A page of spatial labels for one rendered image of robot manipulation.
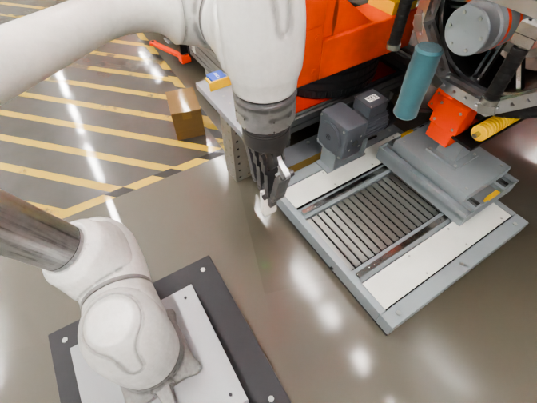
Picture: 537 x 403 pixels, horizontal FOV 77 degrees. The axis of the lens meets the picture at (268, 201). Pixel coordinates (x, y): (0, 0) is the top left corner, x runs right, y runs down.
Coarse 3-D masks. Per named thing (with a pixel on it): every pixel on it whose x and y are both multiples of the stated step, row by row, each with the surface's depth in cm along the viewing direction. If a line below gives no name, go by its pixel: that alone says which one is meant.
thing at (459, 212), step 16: (416, 128) 172; (384, 144) 164; (384, 160) 164; (400, 160) 160; (400, 176) 160; (416, 176) 151; (512, 176) 151; (432, 192) 147; (448, 192) 146; (480, 192) 148; (496, 192) 144; (448, 208) 144; (464, 208) 142; (480, 208) 142
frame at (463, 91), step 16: (432, 0) 111; (416, 16) 116; (432, 16) 116; (416, 32) 119; (432, 32) 119; (432, 80) 122; (448, 80) 118; (464, 80) 118; (464, 96) 115; (480, 96) 114; (512, 96) 106; (528, 96) 98; (480, 112) 112; (496, 112) 108
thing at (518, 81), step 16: (448, 0) 116; (464, 0) 111; (448, 16) 119; (448, 48) 121; (496, 48) 109; (464, 64) 122; (480, 64) 116; (496, 64) 125; (480, 80) 118; (512, 80) 117; (528, 80) 115
